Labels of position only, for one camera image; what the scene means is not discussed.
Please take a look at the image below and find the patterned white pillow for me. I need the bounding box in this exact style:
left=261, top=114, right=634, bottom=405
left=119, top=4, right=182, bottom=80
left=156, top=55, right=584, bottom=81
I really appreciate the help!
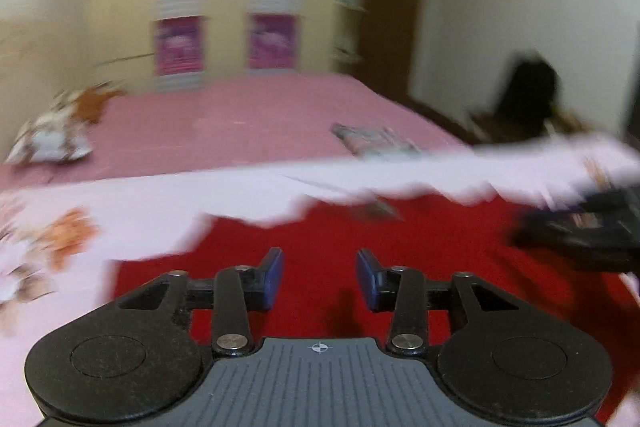
left=6, top=103, right=94, bottom=166

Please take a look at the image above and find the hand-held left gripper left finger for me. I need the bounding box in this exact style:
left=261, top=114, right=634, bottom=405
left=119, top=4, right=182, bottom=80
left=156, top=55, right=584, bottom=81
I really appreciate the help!
left=116, top=247, right=285, bottom=356

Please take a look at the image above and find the folded patterned clothing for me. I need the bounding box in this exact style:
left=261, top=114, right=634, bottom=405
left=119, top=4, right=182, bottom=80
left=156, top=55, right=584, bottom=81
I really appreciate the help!
left=332, top=123, right=427, bottom=156

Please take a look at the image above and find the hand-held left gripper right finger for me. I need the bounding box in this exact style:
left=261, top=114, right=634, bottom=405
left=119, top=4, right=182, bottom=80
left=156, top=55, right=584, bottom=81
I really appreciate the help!
left=355, top=248, right=527, bottom=354

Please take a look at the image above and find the cream open shelf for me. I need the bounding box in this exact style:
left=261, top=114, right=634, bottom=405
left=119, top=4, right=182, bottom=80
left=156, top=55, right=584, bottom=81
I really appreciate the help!
left=332, top=0, right=367, bottom=64

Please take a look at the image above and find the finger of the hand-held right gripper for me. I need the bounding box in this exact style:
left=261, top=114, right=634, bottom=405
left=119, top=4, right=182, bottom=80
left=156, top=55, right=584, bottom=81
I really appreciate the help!
left=509, top=209, right=576, bottom=258

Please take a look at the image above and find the cream wardrobe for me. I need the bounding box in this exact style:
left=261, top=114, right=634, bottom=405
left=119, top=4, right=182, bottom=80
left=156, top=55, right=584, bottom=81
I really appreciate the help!
left=84, top=0, right=372, bottom=94

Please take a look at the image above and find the red beaded knit sweater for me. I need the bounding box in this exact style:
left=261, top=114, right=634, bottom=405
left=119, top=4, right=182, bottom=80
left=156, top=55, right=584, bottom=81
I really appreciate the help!
left=107, top=191, right=640, bottom=427

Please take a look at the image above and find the pink striped bed sheet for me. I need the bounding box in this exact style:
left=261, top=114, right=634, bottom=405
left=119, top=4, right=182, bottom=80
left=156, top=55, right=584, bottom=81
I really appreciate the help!
left=0, top=73, right=478, bottom=196

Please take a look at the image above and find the orange patterned pillow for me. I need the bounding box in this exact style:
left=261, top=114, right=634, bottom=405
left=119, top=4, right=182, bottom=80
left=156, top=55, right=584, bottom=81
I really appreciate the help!
left=74, top=83, right=127, bottom=126

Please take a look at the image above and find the brown wooden door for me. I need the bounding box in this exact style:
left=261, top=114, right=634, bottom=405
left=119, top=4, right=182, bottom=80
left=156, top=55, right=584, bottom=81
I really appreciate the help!
left=359, top=0, right=427, bottom=104

